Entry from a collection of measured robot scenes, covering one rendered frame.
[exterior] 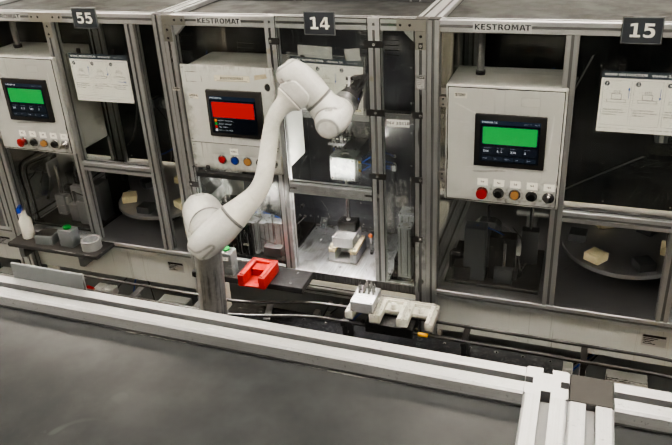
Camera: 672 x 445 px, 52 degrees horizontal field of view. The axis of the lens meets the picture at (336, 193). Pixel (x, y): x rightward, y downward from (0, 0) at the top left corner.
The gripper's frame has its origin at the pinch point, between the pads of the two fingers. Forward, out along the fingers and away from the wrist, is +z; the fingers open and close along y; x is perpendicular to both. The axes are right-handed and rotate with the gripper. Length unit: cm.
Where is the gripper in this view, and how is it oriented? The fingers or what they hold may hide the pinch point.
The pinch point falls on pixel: (362, 79)
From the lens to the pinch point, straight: 257.7
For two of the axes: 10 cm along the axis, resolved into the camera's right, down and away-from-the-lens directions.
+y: 1.6, 8.6, 4.9
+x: 9.4, 0.2, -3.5
